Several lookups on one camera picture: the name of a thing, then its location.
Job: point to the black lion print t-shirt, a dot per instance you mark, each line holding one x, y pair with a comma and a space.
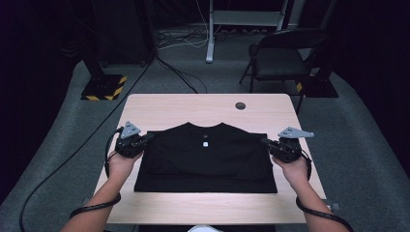
206, 164

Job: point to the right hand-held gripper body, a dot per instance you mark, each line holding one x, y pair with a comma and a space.
288, 150

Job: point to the black stand with striped base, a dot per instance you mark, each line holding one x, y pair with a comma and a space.
319, 88
103, 87

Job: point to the round dark table grommet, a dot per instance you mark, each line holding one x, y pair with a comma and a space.
240, 106

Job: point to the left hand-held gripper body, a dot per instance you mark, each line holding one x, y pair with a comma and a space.
129, 146

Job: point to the grey tape strip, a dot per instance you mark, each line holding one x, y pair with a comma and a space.
333, 205

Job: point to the person's right hand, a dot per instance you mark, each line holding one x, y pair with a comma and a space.
296, 172

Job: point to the black cabinet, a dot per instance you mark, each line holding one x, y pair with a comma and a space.
122, 32

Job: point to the black folding chair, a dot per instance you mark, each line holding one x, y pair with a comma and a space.
277, 64

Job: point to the white desk frame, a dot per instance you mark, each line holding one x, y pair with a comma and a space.
210, 38

